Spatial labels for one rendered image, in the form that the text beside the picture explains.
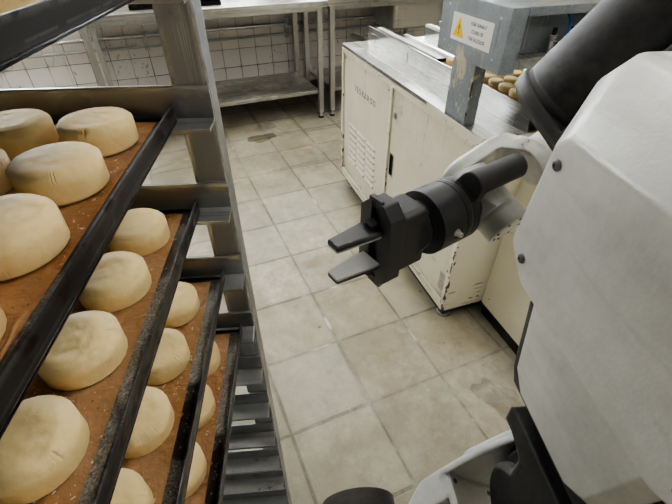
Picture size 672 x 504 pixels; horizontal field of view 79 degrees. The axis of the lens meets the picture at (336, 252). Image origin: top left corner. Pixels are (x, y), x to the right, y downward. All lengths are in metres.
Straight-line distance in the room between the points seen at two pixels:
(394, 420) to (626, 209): 1.36
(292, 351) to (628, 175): 1.54
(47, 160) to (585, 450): 0.38
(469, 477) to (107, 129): 0.56
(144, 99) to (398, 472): 1.30
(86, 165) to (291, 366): 1.44
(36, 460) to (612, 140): 0.33
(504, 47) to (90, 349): 1.16
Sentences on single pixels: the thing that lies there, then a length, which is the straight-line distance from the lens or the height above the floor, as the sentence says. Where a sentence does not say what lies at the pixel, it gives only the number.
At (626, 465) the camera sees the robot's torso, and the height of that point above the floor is 1.11.
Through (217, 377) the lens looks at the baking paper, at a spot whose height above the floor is 0.95.
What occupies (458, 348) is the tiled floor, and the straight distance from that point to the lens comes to 1.77.
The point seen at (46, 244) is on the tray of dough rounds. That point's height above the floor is 1.23.
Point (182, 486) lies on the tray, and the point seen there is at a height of 1.05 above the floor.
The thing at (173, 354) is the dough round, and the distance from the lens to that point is 0.39.
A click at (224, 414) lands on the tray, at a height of 0.95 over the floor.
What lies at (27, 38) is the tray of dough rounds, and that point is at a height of 1.31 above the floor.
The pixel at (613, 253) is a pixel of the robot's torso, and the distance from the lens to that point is 0.26.
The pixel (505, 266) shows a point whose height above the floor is 0.34.
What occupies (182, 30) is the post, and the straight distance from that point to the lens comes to 0.37.
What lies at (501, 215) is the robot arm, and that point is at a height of 1.04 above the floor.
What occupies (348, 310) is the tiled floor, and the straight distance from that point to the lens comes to 1.83.
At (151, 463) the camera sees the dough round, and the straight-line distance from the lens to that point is 0.36.
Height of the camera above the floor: 1.35
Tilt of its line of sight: 39 degrees down
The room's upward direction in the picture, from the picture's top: straight up
